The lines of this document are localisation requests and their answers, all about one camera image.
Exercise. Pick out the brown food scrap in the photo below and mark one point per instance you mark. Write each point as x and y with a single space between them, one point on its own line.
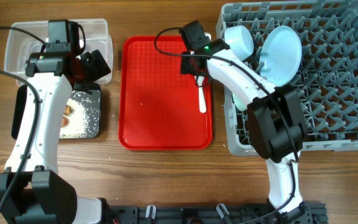
68 110

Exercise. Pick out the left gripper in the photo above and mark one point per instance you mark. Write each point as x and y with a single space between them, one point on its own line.
97 68

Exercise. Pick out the clear plastic bin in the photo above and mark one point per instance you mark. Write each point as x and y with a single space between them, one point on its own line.
20 46

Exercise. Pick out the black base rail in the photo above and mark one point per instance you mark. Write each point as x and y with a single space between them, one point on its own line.
305 213

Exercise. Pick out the orange carrot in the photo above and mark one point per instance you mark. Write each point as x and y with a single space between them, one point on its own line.
65 122

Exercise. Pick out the spilled white rice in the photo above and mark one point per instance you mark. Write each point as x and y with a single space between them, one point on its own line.
85 120

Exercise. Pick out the green bowl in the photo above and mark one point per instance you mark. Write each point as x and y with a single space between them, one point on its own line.
238 103

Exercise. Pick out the white bowl with rice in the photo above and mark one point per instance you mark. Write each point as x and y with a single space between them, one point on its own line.
240 41

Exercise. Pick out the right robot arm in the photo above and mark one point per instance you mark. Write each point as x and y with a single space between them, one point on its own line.
275 118

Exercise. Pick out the red serving tray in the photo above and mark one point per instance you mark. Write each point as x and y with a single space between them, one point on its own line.
159 107

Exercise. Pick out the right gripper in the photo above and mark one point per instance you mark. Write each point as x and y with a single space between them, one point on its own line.
185 67

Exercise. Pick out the grey dishwasher rack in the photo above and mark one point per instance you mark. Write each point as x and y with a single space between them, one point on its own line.
327 79

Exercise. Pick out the white plastic spoon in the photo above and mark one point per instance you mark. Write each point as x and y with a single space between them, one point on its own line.
201 98

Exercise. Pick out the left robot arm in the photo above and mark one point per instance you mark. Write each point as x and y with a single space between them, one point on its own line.
31 191

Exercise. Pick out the black waste tray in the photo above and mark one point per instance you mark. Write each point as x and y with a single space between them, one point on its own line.
20 105

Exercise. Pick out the light blue plate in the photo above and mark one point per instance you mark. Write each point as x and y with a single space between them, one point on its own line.
280 56

